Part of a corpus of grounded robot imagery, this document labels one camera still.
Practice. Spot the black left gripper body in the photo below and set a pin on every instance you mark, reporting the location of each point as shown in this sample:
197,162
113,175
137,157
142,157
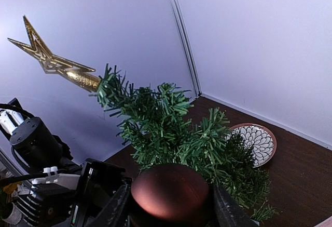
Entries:
98,183

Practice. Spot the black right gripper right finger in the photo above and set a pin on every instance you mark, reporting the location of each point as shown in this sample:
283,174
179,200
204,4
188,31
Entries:
226,211

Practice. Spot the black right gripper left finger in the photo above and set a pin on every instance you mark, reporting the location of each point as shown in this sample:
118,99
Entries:
116,211

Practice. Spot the red christmas ball ornament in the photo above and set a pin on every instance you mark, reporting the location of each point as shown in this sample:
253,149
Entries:
171,192

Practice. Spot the small green christmas tree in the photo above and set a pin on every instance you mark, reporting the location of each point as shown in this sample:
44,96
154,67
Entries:
154,123

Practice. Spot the gold star ornament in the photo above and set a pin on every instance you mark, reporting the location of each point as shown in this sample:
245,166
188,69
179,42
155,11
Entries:
76,73

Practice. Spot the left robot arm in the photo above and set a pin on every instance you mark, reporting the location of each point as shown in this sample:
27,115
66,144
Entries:
32,144

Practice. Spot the floral patterned ceramic plate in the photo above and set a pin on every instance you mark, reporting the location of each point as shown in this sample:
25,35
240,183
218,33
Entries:
259,139

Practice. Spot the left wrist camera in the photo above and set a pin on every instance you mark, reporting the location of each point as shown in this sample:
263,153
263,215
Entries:
50,197

